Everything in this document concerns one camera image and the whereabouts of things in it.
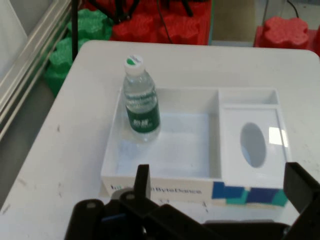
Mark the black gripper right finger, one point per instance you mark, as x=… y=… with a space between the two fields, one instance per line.
x=308 y=200

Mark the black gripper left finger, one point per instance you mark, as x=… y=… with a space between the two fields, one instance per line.
x=142 y=215

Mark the clear water bottle green label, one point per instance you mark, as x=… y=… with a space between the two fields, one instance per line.
x=142 y=120

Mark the white ByteDance cardboard box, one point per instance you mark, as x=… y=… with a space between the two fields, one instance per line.
x=175 y=150

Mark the green foam block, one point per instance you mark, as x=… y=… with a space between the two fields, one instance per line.
x=62 y=57
x=92 y=25

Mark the large red foam block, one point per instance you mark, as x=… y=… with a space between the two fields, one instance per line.
x=145 y=27

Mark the aluminium wall rail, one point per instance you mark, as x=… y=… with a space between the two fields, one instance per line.
x=30 y=60

